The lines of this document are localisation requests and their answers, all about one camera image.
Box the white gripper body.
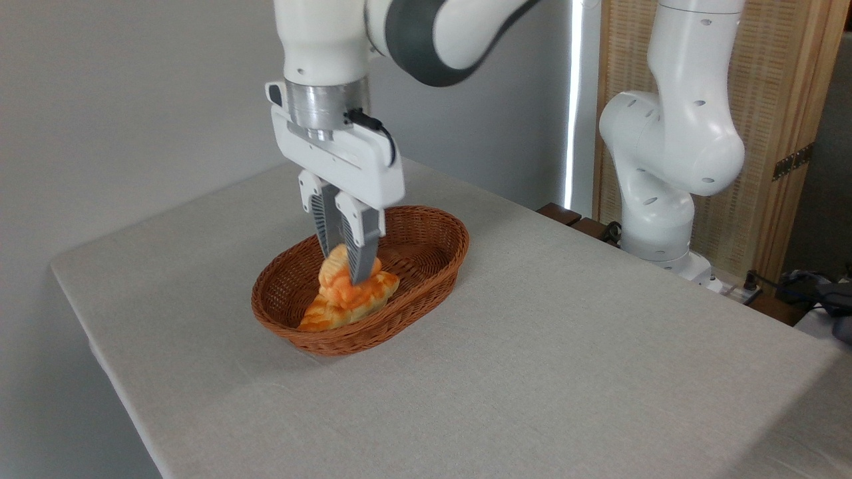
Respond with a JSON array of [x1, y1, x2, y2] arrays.
[[265, 80, 406, 211]]

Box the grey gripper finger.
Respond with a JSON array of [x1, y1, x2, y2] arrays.
[[297, 170, 342, 259], [334, 192, 386, 286]]

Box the small orange bread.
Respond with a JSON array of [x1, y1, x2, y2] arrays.
[[318, 243, 384, 311]]

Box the long golden croissant bread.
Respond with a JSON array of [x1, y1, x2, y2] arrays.
[[297, 271, 401, 333]]

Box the brown wicker oval basket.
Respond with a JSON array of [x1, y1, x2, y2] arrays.
[[251, 205, 471, 357]]

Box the dark brown wooden block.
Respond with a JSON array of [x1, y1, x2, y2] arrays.
[[536, 202, 584, 228], [572, 217, 610, 241]]

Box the grey tablecloth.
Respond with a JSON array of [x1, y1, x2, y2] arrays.
[[50, 156, 852, 479]]

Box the white power strip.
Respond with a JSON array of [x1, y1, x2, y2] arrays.
[[704, 275, 763, 306]]

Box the wooden rattan folding screen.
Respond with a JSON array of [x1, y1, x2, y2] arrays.
[[592, 0, 852, 285]]

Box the metal screen hinge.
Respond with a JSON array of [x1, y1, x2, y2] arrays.
[[771, 142, 815, 182]]

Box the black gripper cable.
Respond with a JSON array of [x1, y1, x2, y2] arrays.
[[344, 108, 398, 168]]

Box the black cable bundle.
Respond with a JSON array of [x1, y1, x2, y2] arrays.
[[759, 266, 852, 319]]

